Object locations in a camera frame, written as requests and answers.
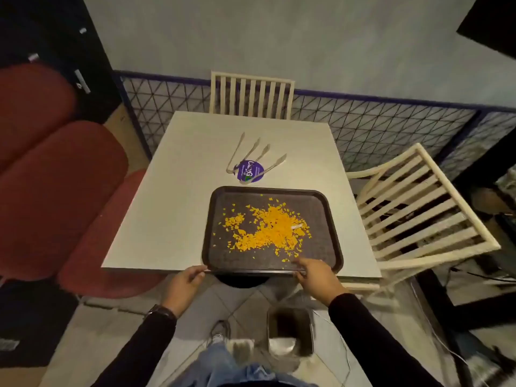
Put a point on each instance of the person's left hand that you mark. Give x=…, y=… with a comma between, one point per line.
x=181, y=290

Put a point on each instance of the person's right hand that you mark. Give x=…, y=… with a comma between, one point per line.
x=320, y=282

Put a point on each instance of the metal waste bin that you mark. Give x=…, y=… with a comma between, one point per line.
x=290, y=326

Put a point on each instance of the dark brown plastic tray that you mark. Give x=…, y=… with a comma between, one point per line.
x=225, y=259

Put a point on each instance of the pile of orange crumbs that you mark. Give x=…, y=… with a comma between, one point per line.
x=274, y=227

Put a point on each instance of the metal tongs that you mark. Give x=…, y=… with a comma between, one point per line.
x=241, y=138
x=280, y=159

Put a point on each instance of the person's right forearm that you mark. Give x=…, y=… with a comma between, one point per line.
x=375, y=346

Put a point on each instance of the person's left forearm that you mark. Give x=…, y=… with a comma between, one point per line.
x=141, y=350

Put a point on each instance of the person's legs in jeans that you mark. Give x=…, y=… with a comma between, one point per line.
x=225, y=370

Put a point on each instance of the grey shoe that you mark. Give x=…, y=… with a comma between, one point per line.
x=219, y=332

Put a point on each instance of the round black table base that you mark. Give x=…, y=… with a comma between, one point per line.
x=242, y=281

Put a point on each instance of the white paper waste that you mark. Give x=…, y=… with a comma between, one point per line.
x=280, y=346

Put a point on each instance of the cream slatted wooden chair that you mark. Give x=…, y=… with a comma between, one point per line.
x=443, y=257
x=252, y=76

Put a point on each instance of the round purple sticker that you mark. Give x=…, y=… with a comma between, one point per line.
x=246, y=171

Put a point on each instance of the low black floor cabinet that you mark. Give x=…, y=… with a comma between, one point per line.
x=32, y=318

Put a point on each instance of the red cushioned chair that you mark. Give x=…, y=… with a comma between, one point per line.
x=60, y=197
x=32, y=104

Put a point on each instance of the tall black cabinet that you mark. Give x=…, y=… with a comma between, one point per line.
x=48, y=32

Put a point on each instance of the black overhead box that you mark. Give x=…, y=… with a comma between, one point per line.
x=492, y=20

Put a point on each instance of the black metal frame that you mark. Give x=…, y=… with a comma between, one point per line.
x=435, y=302

